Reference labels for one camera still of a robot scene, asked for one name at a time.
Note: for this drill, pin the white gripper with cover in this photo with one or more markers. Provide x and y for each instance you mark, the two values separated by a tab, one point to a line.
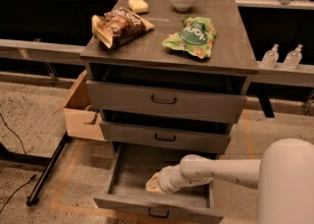
165	179

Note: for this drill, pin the grey bottom drawer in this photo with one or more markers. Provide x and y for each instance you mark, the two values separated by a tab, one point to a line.
130	182

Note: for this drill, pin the grey drawer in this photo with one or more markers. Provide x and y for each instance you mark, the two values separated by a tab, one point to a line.
130	182
167	138
166	102

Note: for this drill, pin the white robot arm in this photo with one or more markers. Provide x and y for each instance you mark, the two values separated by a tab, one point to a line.
283	178

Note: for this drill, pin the grey middle drawer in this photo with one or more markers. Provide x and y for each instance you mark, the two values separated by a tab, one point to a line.
167	138

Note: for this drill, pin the grey top drawer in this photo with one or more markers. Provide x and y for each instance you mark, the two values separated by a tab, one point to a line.
166	102

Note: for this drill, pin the grey wooden drawer cabinet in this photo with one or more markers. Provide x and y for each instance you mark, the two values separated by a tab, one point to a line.
145	61

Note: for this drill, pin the open cardboard box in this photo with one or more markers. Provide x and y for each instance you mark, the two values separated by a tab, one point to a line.
82	121

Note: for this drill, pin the black table leg base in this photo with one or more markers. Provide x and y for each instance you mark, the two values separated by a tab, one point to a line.
33	199

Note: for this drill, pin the green chip bag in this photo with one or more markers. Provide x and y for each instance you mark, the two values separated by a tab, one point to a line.
196	38

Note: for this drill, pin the clear bottle left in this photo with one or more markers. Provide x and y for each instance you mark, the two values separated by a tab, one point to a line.
271	57

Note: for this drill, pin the brown chip bag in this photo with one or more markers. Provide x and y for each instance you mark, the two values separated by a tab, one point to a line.
118	27

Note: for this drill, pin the yellow sponge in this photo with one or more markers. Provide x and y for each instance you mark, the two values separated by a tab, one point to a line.
138	6

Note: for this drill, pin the grey metal shelf rail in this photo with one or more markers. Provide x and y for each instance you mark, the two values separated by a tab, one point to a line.
41	51

